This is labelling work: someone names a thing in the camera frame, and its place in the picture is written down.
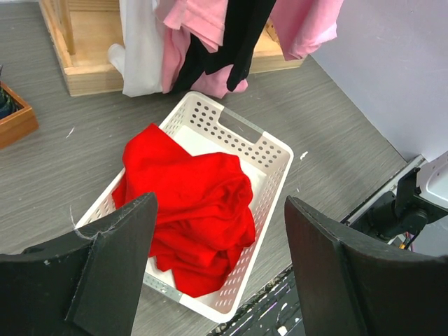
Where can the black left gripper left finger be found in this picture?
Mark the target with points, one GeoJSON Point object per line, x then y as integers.
{"type": "Point", "coordinates": [85, 282]}

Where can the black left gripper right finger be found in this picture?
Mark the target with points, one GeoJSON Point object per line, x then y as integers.
{"type": "Point", "coordinates": [351, 284]}

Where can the red t shirt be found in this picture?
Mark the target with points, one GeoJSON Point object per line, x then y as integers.
{"type": "Point", "coordinates": [203, 219]}

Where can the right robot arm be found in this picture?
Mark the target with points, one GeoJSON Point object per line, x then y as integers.
{"type": "Point", "coordinates": [403, 212]}

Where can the white t shirt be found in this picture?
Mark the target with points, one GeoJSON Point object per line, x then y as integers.
{"type": "Point", "coordinates": [139, 58]}

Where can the black t shirt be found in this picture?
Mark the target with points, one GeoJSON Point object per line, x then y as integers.
{"type": "Point", "coordinates": [224, 71]}

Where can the light pink t shirt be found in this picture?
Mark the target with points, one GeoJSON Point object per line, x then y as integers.
{"type": "Point", "coordinates": [181, 20]}

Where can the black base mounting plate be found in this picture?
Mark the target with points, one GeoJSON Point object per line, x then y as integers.
{"type": "Point", "coordinates": [273, 311]}

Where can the wooden compartment tray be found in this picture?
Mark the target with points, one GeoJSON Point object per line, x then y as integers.
{"type": "Point", "coordinates": [18, 124]}

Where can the white perforated plastic basket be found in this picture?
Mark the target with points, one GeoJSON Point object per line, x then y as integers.
{"type": "Point", "coordinates": [200, 126]}

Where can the rolled dark patterned sock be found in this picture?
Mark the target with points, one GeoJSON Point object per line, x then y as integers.
{"type": "Point", "coordinates": [8, 104]}

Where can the wooden clothes rack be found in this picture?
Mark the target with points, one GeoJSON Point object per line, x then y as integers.
{"type": "Point", "coordinates": [83, 31]}

